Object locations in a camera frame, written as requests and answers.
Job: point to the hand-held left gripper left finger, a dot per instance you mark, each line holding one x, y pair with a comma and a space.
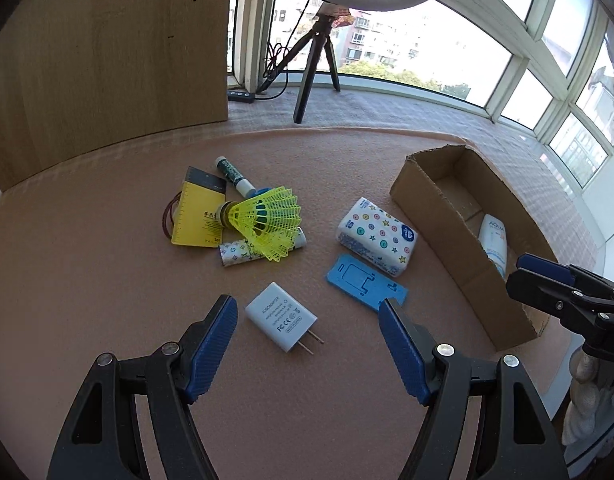
214, 345

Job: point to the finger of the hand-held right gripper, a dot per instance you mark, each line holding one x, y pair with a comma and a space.
542, 266
537, 287

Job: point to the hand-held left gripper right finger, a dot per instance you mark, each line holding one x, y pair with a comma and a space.
402, 345

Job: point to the white charger adapter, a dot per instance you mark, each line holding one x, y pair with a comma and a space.
279, 312

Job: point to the cardboard box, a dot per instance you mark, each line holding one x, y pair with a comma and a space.
457, 265

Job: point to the blue phone stand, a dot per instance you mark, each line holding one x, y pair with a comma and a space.
347, 275

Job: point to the patterned lighter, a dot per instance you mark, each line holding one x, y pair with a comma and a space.
237, 252

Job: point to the yellow and black card package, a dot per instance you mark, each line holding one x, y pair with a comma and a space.
197, 215

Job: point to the yellow plastic shuttlecock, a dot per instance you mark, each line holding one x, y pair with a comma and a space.
267, 220

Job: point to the green and white tube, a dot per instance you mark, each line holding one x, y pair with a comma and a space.
229, 171

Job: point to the person's right hand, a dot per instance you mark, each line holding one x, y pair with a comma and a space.
587, 400

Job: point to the white sunscreen tube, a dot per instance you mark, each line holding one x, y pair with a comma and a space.
492, 245

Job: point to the patterned tissue pack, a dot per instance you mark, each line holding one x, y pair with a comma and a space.
377, 235

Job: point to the black tripod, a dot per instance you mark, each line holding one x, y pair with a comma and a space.
308, 85

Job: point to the light wooden board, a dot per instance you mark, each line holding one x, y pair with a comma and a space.
112, 60

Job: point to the crumpled pink wrapper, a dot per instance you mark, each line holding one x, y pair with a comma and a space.
344, 19

